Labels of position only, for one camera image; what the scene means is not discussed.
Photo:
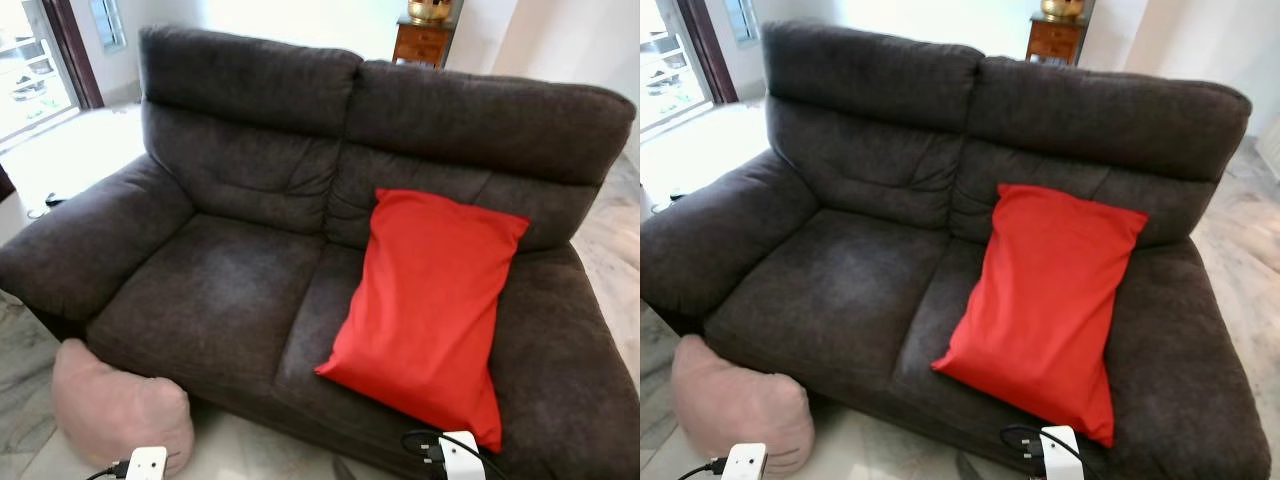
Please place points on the louvred glass window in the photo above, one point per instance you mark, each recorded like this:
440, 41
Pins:
742, 20
108, 22

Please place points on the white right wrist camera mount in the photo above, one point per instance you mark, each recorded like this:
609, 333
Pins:
462, 458
1062, 455

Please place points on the red pillow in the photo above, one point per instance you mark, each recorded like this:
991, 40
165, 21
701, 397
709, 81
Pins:
1045, 310
430, 310

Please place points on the brown door frame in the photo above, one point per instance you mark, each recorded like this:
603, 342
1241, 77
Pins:
75, 60
712, 60

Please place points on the two-seat grey-brown fabric sofa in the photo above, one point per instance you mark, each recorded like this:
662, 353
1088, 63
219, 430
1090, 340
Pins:
860, 300
230, 300

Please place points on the golden vase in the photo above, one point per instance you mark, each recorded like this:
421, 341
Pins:
430, 10
1062, 8

